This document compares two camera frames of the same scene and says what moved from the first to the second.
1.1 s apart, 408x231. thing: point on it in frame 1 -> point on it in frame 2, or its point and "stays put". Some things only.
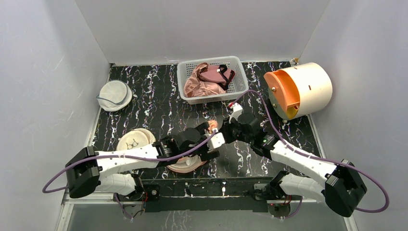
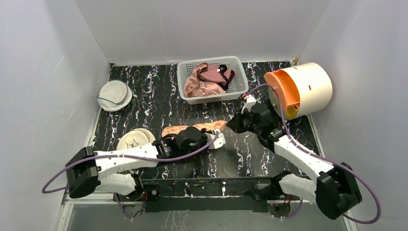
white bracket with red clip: [236, 113] -> [250, 100]
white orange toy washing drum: [299, 89] stays put
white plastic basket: [236, 85] stays put
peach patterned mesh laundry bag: [192, 162] -> [216, 125]
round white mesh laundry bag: [115, 96] stays put
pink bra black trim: [219, 74] stays put
